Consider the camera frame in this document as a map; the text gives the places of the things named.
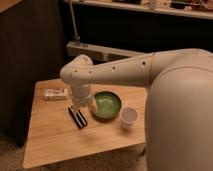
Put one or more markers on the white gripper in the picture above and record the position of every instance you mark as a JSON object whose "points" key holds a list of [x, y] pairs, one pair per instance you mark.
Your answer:
{"points": [[82, 101]]}

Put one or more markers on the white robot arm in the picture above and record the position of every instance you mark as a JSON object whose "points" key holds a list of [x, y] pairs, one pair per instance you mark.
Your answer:
{"points": [[179, 104]]}

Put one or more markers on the green ceramic bowl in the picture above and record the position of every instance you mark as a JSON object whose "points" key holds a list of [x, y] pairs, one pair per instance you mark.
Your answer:
{"points": [[108, 105]]}

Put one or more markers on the white plastic bottle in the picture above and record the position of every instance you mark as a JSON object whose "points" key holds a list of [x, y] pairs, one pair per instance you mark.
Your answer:
{"points": [[56, 94]]}

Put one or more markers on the wooden table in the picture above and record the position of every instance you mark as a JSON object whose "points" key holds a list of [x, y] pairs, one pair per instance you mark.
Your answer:
{"points": [[53, 136]]}

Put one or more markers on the metal vertical pole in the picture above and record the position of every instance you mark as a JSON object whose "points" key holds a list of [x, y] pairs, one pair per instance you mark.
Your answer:
{"points": [[76, 36]]}

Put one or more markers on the upper wooden shelf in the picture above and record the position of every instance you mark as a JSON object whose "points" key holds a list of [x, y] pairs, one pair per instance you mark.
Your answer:
{"points": [[151, 6]]}

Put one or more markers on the metal rail beam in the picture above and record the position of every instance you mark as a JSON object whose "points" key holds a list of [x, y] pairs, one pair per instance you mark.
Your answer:
{"points": [[99, 53]]}

